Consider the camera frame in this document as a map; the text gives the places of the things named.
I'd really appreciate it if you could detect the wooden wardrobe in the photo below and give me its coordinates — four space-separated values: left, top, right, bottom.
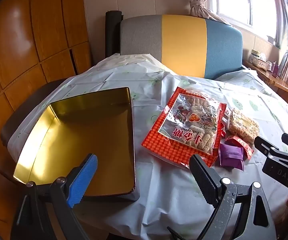
0 0 94 240

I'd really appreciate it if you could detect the clear puffed rice cake packet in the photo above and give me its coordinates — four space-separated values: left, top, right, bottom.
227 108 260 145

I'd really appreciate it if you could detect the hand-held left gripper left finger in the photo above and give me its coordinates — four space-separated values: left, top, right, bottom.
10 153 98 240

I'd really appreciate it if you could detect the window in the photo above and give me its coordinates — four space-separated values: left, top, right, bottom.
210 0 288 48

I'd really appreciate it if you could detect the beige curtain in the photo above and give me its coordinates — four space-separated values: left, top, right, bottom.
181 0 231 27

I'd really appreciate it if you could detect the wooden side desk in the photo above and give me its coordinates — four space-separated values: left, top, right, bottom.
243 60 288 105

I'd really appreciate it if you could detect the black rolled mat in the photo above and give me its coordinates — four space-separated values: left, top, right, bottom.
105 10 123 58

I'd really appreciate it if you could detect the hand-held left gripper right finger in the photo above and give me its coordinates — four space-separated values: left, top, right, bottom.
189 154 277 240

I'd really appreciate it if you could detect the large red snack bag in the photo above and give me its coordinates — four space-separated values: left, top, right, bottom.
141 86 227 168

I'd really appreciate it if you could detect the grey yellow blue chair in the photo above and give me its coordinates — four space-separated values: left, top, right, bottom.
120 14 243 80

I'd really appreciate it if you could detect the woven tissue box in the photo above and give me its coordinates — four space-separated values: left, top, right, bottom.
256 59 272 70

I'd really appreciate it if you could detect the white printed plastic tablecloth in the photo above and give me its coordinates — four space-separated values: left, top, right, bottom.
9 53 288 240

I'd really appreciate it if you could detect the purple pastry packet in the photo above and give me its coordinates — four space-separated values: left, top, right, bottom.
219 143 245 171

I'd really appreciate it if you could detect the gold tin box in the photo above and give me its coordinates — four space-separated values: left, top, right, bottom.
13 87 136 197

